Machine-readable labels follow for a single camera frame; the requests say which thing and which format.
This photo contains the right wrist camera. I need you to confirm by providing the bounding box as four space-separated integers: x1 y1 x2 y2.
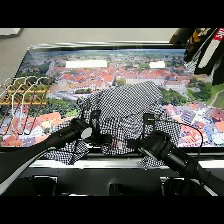
141 113 156 136

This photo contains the silver frame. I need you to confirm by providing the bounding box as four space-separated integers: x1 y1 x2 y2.
29 156 224 197

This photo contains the heap of clothes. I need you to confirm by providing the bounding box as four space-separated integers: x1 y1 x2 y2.
169 27 224 87

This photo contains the checked shirt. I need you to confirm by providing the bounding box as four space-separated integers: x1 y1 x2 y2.
42 80 183 169

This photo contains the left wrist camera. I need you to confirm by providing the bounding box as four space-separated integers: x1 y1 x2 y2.
89 109 102 135

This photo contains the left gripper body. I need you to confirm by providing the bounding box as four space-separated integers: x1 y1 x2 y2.
91 132 114 146

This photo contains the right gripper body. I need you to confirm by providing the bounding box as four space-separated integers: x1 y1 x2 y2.
125 137 144 150

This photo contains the black cable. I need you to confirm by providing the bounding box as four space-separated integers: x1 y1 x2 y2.
155 118 205 168

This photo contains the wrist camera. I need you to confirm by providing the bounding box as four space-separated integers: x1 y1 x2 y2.
141 113 156 136
89 109 102 135

